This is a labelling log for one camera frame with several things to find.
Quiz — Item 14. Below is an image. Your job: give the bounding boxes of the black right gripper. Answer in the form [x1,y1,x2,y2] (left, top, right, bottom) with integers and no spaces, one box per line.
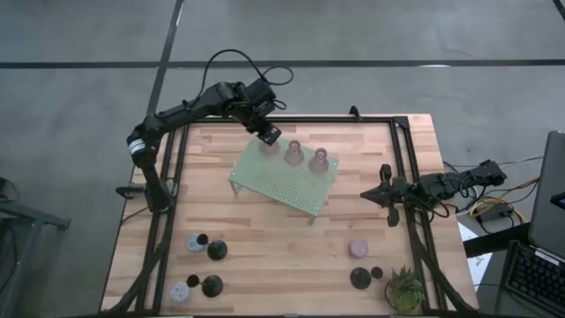
[359,163,418,228]

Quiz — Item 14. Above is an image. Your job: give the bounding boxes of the pink glass candle holder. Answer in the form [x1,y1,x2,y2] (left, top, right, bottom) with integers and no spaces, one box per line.
[283,140,305,168]
[259,139,282,159]
[307,148,330,175]

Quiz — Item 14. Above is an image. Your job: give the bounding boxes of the pink speckled tealight bowl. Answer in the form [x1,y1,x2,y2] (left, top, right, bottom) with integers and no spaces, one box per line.
[348,238,370,260]

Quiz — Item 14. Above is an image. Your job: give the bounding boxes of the black tall candlestick holder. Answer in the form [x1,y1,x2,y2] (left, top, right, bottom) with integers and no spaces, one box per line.
[350,266,385,291]
[196,233,230,261]
[185,273,225,299]

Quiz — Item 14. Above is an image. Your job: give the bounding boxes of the blue patterned tealight bowl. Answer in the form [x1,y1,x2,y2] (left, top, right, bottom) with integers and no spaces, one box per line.
[185,233,205,254]

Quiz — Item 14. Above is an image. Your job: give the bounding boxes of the white dotted tealight bowl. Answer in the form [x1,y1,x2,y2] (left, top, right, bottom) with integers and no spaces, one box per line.
[169,281,192,305]

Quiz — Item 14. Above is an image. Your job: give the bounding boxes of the green perforated metal shelf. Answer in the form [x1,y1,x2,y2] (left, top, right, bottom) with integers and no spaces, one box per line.
[228,128,340,226]

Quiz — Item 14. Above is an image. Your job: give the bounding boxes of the potted green succulent plant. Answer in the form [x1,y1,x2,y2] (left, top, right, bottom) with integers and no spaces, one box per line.
[384,265,426,315]

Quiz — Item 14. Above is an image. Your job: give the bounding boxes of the black power adapter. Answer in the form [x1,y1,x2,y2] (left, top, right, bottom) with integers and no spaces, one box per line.
[478,207,516,224]

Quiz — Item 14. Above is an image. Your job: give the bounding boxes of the white paper sheet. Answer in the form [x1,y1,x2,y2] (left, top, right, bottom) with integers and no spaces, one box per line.
[457,222,493,288]

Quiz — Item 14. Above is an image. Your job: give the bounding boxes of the black desk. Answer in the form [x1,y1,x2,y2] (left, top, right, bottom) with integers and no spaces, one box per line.
[463,223,531,260]

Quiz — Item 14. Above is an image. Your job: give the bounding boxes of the grey laptop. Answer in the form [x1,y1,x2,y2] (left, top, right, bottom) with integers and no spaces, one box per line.
[528,130,565,260]

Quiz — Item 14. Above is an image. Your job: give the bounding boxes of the black keyboard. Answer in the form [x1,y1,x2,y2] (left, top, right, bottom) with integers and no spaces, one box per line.
[502,240,565,317]

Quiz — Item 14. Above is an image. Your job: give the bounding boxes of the black side table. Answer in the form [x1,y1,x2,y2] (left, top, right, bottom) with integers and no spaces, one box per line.
[0,176,72,231]

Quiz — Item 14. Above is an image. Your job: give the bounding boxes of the black aluminium table frame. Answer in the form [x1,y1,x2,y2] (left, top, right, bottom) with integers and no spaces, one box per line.
[100,105,480,317]

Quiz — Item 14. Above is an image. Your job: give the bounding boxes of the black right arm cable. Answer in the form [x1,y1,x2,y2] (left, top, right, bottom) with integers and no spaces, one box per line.
[412,174,476,221]

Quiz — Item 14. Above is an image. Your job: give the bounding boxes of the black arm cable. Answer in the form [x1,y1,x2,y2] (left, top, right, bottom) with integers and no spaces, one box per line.
[198,48,295,105]
[412,174,476,221]

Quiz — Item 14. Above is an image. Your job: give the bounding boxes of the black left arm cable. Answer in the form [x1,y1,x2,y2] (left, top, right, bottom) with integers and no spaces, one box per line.
[198,48,295,105]

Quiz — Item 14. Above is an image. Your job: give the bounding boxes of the yellow cable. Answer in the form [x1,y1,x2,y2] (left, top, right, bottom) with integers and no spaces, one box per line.
[469,177,540,224]

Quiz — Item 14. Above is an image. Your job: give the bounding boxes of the white cable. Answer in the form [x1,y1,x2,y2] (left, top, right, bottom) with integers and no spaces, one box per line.
[498,154,545,168]

